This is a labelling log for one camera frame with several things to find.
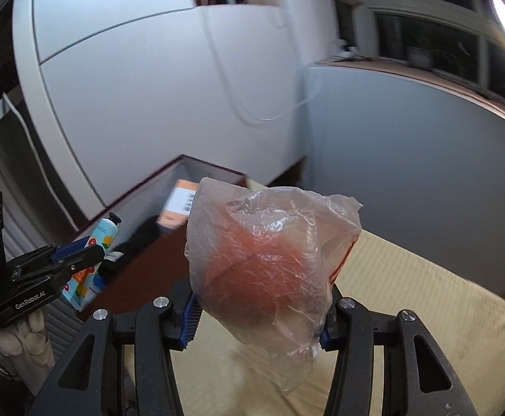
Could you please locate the window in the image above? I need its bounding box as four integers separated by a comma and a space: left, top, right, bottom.
328, 0, 505, 113

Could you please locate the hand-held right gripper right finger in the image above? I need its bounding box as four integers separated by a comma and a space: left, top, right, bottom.
319, 283, 479, 416

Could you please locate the white cupboard with wooden top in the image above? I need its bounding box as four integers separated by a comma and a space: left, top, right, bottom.
302, 61, 505, 300

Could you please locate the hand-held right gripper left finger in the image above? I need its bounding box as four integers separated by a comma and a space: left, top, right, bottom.
27, 281, 202, 416

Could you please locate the clear bag with orange ball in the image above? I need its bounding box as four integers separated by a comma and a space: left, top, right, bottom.
184, 177, 363, 396

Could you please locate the white cable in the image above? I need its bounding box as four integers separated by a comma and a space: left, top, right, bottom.
198, 6, 320, 125

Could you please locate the dark red storage box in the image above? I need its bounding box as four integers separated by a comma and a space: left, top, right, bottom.
74, 154, 250, 313

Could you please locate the person's left hand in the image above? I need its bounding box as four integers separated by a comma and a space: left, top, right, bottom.
0, 310, 57, 384

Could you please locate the grey ribbed radiator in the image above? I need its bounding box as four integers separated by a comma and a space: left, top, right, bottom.
0, 95, 86, 347

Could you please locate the orange carton with barcode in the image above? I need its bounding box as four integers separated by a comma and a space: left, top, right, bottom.
156, 179, 201, 231

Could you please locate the fruit print hand cream tube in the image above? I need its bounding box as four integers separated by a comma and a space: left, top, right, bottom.
59, 211, 124, 311

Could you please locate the white cabinet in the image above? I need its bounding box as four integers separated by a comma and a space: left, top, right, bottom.
12, 0, 337, 224

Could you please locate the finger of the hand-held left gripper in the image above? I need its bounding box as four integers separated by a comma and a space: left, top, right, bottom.
5, 243, 94, 271
12, 246, 106, 296

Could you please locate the yellow striped bamboo mat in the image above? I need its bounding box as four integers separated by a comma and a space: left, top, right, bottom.
121, 181, 505, 416

